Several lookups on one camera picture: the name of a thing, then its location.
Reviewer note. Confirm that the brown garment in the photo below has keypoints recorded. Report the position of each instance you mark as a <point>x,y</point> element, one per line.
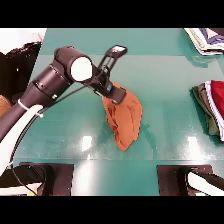
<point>4,105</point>

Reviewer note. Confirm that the red garment with white trim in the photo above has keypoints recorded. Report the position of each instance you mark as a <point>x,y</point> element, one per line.
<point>218,96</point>

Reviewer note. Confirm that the orange garment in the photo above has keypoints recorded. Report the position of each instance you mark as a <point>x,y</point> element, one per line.
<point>125,120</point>

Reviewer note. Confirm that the black garment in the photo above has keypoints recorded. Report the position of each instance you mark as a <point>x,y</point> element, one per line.
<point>18,73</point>

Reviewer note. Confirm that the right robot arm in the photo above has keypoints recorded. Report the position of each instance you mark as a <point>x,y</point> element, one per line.
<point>203,180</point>

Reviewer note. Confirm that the white garment with purple print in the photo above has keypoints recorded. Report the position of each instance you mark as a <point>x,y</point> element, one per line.
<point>208,41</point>

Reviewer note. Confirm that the dark green garment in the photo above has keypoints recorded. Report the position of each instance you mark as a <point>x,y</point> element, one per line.
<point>204,100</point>

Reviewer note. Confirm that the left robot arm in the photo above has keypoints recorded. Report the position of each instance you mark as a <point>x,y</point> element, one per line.
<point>50,83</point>

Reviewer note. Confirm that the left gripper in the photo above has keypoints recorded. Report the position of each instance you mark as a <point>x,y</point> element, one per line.
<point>106,87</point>

